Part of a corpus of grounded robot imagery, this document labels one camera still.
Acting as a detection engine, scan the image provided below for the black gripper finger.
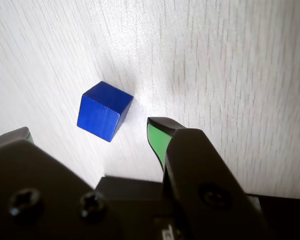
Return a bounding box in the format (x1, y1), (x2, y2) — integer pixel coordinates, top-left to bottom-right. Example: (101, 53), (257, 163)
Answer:
(146, 116), (274, 240)
(0, 126), (122, 240)

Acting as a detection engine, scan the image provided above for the blue wooden cube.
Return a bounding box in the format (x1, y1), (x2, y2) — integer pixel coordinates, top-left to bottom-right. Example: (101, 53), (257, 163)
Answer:
(76, 80), (134, 143)

